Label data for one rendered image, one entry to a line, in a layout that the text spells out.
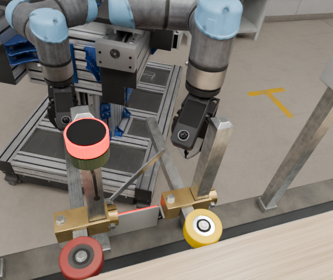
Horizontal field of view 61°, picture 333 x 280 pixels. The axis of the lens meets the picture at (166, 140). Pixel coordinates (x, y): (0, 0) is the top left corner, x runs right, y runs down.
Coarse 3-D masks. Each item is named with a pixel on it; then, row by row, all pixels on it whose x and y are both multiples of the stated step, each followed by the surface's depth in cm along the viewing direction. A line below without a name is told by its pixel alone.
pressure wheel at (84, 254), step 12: (72, 240) 55; (84, 240) 55; (96, 240) 55; (72, 252) 53; (84, 252) 53; (96, 252) 54; (60, 264) 51; (72, 264) 52; (84, 264) 52; (96, 264) 52; (72, 276) 50; (84, 276) 50
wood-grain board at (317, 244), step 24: (312, 216) 65; (240, 240) 59; (264, 240) 60; (288, 240) 60; (312, 240) 61; (144, 264) 53; (168, 264) 54; (192, 264) 54; (216, 264) 55; (240, 264) 55; (264, 264) 56; (288, 264) 56; (312, 264) 57
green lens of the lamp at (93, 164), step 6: (108, 150) 41; (72, 156) 39; (102, 156) 40; (108, 156) 42; (72, 162) 40; (78, 162) 39; (84, 162) 39; (90, 162) 39; (96, 162) 40; (102, 162) 41; (78, 168) 40; (84, 168) 40; (90, 168) 40; (96, 168) 41
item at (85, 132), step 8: (80, 120) 41; (88, 120) 41; (96, 120) 41; (72, 128) 39; (80, 128) 39; (88, 128) 40; (96, 128) 40; (104, 128) 40; (72, 136) 38; (80, 136) 38; (88, 136) 38; (96, 136) 39; (104, 136) 39; (80, 144) 37; (88, 144) 37; (96, 184) 52; (96, 192) 54; (96, 200) 56
